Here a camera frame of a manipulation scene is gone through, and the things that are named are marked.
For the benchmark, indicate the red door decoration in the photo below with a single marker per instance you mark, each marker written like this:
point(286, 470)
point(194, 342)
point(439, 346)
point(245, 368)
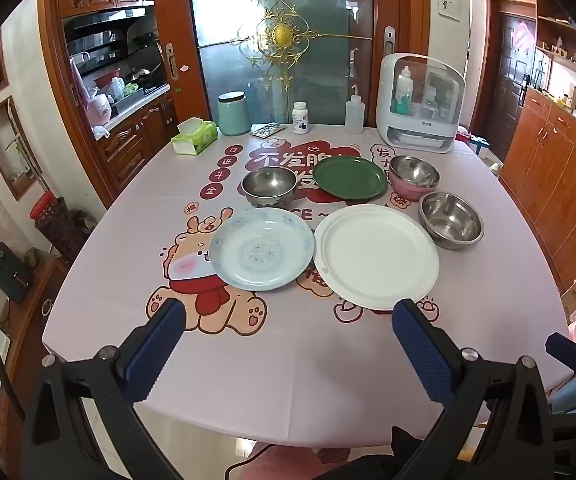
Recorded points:
point(521, 39)

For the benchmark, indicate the clear squeeze bottle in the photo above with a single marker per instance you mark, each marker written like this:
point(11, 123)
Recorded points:
point(354, 117)

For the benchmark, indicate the blue patterned plate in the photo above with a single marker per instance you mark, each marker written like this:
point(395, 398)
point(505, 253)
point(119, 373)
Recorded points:
point(263, 250)

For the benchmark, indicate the blue white box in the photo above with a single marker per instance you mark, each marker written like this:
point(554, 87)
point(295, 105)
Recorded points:
point(479, 145)

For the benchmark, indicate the white pill bottle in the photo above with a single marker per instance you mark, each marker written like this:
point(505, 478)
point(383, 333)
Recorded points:
point(301, 120)

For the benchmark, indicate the dark bin with red lid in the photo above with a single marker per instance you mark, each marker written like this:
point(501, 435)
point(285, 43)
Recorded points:
point(62, 235)

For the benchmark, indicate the pink printed tablecloth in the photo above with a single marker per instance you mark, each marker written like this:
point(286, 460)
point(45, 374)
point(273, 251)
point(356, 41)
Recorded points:
point(293, 360)

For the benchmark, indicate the black wok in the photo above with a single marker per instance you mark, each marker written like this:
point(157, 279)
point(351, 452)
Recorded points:
point(140, 76)

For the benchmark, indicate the white bottle with teal base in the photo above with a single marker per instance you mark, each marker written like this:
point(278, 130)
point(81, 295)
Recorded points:
point(404, 85)

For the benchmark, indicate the black appliance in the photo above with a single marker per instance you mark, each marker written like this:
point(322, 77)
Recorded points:
point(10, 272)

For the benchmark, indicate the dark wooden door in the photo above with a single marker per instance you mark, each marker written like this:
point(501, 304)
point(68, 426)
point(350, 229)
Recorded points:
point(510, 85)

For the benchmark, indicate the glass door with gold ornament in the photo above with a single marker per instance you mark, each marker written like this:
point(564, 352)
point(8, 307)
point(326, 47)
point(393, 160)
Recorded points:
point(318, 60)

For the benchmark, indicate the wooden wall cabinet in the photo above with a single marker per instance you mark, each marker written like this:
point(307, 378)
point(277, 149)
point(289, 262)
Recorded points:
point(558, 160)

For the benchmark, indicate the green tissue box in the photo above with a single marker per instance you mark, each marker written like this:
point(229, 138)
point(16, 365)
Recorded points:
point(192, 137)

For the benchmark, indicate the wooden kitchen lower cabinet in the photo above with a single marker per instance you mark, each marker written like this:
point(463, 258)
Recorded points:
point(132, 145)

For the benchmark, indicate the foil blister pack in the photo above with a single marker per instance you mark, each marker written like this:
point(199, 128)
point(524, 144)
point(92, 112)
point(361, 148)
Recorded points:
point(267, 130)

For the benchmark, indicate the teal canister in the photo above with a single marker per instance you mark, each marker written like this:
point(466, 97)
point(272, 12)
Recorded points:
point(234, 115)

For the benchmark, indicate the white sterilizer cabinet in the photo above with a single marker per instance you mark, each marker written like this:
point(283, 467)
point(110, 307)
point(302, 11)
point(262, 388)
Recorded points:
point(388, 105)

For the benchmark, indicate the green plate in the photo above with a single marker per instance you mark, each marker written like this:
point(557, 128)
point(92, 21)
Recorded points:
point(350, 175)

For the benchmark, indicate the pink pot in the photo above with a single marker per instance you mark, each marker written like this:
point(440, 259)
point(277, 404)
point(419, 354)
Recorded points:
point(98, 110)

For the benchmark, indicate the white plate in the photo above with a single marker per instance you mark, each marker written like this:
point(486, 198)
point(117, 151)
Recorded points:
point(375, 255)

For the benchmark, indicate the pink bowl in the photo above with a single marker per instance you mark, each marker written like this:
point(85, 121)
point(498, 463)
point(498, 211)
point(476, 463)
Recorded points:
point(405, 191)

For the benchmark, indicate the white wall switch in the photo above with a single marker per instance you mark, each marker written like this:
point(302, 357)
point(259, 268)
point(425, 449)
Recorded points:
point(449, 7)

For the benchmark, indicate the steel bowl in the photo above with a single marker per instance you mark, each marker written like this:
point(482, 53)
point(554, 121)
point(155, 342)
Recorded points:
point(268, 182)
point(450, 220)

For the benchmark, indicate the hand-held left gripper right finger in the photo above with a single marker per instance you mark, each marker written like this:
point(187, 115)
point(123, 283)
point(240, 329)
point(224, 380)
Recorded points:
point(420, 350)

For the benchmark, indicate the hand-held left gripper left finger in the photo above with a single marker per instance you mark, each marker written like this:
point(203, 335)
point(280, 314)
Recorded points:
point(155, 350)

